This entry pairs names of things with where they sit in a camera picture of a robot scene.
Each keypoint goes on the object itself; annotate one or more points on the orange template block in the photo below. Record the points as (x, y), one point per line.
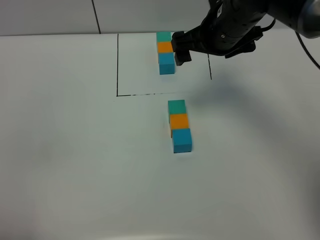
(164, 47)

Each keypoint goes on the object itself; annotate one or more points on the green template block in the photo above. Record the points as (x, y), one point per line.
(163, 36)

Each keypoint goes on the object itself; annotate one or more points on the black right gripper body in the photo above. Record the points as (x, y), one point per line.
(229, 29)

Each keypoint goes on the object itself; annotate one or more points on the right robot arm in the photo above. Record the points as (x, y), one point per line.
(302, 16)

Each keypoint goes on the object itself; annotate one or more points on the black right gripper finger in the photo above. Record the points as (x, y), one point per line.
(179, 41)
(182, 56)

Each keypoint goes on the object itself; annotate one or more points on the blue template block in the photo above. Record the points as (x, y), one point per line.
(167, 65)

